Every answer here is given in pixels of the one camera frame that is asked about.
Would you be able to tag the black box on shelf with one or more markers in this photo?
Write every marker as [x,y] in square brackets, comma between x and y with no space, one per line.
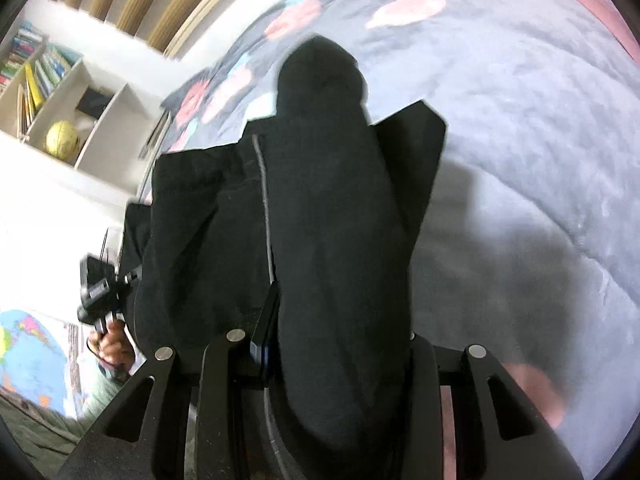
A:
[94,102]

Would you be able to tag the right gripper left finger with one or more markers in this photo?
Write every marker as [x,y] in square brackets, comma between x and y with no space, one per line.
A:
[142,433]

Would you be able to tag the white bookshelf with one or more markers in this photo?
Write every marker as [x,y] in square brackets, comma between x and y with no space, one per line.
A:
[118,148]

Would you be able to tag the grey floral bed quilt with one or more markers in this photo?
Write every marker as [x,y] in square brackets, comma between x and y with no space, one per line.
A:
[531,243]

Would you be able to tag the black jacket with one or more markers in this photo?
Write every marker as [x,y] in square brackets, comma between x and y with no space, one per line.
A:
[327,207]

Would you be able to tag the world map poster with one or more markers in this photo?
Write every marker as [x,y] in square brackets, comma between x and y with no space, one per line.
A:
[32,362]

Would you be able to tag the green-sleeved left forearm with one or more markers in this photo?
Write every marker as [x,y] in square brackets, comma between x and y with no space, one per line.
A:
[48,437]

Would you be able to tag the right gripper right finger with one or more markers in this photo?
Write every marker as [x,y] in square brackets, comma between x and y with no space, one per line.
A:
[499,432]

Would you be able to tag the yellow globe ball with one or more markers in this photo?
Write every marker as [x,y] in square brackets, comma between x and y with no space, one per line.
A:
[62,140]

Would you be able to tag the person's left hand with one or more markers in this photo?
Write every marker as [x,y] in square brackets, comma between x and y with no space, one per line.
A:
[113,347]

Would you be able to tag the row of books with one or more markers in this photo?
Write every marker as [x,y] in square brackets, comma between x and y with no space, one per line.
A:
[32,68]

